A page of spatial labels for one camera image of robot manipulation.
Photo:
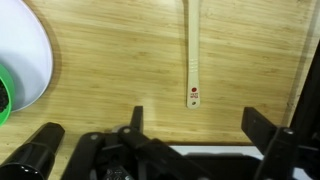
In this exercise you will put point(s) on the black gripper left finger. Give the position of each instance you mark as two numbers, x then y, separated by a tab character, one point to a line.
133	156

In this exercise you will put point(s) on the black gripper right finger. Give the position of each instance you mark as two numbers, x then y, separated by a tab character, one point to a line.
286	153

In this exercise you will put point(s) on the dark green bowl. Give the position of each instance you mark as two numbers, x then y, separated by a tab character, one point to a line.
10	100

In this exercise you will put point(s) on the lilac round plate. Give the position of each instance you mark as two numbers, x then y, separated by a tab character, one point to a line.
23	50

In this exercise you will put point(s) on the black cup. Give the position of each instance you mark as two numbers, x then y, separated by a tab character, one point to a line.
33	153

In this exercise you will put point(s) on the wooden spoon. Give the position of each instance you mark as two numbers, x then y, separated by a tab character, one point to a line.
193	50

